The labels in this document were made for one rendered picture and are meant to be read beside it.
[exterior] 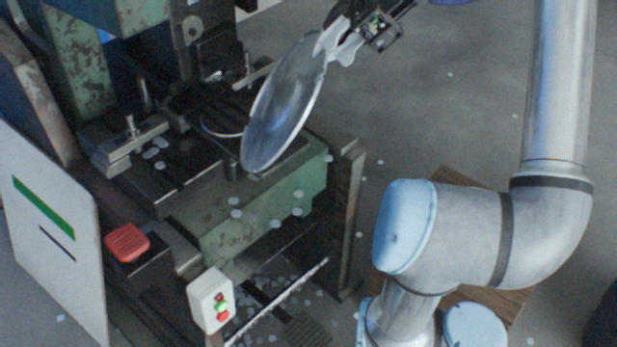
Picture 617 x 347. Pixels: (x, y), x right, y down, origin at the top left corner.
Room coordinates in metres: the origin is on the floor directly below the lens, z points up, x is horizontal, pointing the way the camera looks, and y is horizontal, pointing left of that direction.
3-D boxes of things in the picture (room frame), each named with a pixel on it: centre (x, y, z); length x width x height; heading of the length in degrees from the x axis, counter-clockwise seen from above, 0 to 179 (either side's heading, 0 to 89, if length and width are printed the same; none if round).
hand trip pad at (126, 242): (0.60, 0.33, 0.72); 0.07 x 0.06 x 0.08; 48
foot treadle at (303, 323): (0.91, 0.18, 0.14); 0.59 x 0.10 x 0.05; 48
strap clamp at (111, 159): (0.87, 0.39, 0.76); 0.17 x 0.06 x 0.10; 138
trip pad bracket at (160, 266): (0.61, 0.31, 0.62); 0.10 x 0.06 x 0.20; 138
